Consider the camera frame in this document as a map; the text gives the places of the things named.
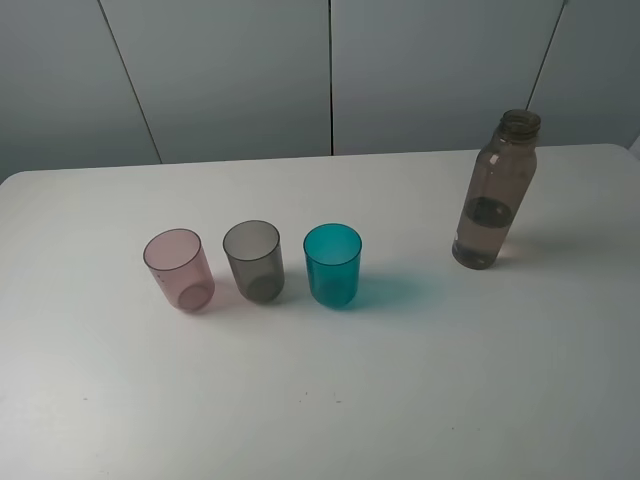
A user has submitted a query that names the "brown translucent water bottle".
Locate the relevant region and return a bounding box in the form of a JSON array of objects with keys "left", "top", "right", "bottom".
[{"left": 452, "top": 109, "right": 541, "bottom": 270}]

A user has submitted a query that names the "teal translucent plastic cup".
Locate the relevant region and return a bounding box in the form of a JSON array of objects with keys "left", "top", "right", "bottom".
[{"left": 303, "top": 223, "right": 363, "bottom": 309}]

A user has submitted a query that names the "grey translucent plastic cup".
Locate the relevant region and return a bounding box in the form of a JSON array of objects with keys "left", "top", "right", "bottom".
[{"left": 222, "top": 220, "right": 285, "bottom": 304}]

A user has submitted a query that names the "pink translucent plastic cup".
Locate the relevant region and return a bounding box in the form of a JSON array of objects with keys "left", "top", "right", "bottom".
[{"left": 143, "top": 228, "right": 215, "bottom": 312}]

